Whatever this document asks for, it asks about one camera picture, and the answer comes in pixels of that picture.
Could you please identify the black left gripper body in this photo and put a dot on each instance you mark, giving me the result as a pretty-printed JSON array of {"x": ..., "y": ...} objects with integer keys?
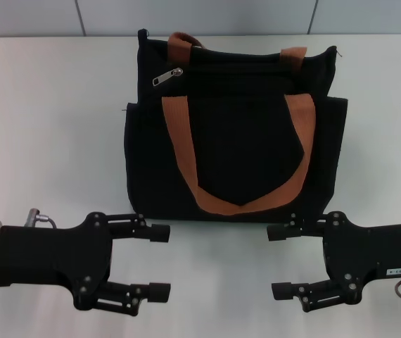
[{"x": 49, "y": 253}]

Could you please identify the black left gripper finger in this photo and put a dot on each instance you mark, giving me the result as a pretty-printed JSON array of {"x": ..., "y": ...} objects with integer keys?
[
  {"x": 140, "y": 227},
  {"x": 140, "y": 294}
]

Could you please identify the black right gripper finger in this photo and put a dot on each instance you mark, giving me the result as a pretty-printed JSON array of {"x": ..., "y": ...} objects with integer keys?
[
  {"x": 306, "y": 294},
  {"x": 292, "y": 229}
]

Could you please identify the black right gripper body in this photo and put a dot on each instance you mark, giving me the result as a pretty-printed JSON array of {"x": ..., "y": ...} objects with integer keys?
[{"x": 373, "y": 253}]

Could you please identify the silver zipper pull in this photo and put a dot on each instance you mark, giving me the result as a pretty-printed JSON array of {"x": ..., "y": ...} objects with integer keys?
[{"x": 165, "y": 78}]

